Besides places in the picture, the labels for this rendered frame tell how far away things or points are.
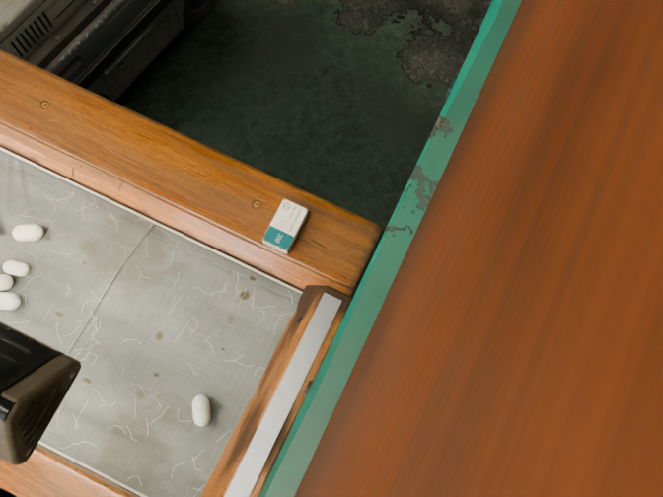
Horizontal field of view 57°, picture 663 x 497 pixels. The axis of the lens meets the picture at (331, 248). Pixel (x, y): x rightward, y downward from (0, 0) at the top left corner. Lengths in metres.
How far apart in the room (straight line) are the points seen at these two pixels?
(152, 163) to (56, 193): 0.14
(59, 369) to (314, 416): 0.27
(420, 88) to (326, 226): 1.04
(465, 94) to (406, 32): 1.57
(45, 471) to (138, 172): 0.37
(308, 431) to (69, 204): 0.67
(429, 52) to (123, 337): 1.29
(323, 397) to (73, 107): 0.71
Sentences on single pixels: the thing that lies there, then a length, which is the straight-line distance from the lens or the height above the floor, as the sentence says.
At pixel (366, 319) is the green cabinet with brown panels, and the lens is 0.24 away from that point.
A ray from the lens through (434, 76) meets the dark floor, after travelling 1.79.
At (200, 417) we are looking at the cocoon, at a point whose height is 0.76.
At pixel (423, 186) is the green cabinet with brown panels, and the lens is 0.26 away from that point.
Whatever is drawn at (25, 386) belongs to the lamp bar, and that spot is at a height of 1.10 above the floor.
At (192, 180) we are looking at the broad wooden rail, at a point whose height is 0.76.
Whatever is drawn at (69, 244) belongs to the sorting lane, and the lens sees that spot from 0.85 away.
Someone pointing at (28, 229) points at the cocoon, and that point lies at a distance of 0.86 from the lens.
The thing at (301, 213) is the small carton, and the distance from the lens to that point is 0.76.
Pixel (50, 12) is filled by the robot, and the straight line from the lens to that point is 1.44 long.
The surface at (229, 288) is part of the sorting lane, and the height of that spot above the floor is 0.74.
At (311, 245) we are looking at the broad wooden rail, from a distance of 0.77.
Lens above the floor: 1.51
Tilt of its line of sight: 75 degrees down
